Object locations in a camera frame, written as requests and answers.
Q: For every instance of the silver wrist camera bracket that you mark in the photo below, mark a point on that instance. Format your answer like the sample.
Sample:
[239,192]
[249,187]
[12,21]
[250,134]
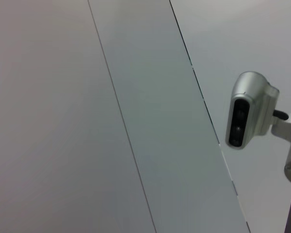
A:
[285,126]

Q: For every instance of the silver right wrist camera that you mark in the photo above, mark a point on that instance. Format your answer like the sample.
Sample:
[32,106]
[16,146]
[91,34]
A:
[252,102]

